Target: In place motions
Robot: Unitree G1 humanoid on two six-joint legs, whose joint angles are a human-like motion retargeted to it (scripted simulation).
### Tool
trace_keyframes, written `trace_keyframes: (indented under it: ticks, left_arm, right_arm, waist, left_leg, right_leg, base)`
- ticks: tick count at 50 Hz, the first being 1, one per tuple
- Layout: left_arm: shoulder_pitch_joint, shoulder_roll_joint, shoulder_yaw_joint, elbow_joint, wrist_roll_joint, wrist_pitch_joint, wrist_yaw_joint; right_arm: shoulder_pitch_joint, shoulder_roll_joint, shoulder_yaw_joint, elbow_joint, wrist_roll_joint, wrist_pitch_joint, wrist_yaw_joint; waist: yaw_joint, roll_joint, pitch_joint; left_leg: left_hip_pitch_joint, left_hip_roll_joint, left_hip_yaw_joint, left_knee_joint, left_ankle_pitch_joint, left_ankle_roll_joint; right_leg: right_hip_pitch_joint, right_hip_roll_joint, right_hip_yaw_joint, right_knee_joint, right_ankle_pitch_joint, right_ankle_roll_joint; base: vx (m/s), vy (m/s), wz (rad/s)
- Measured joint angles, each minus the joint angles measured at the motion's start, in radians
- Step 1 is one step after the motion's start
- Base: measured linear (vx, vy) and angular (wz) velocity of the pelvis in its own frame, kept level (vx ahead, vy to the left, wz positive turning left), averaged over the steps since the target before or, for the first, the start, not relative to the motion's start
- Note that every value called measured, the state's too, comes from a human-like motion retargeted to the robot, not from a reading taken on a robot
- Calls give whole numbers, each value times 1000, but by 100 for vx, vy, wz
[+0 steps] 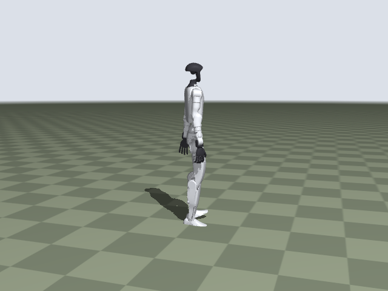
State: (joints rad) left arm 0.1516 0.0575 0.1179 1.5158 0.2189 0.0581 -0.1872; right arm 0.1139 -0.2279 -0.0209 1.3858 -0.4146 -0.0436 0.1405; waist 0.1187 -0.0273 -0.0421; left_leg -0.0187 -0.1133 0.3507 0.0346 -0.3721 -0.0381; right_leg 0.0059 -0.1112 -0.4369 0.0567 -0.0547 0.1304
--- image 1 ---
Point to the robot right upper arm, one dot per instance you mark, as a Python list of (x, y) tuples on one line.
[(196, 101)]

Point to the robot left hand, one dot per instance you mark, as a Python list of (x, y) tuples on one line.
[(184, 145)]

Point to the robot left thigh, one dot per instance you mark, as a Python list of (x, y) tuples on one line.
[(191, 174)]

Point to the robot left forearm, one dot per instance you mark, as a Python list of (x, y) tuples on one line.
[(186, 127)]

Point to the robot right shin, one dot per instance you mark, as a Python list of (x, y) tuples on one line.
[(193, 195)]

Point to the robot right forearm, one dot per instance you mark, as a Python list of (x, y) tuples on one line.
[(197, 129)]

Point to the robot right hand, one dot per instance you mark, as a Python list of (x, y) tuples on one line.
[(200, 153)]

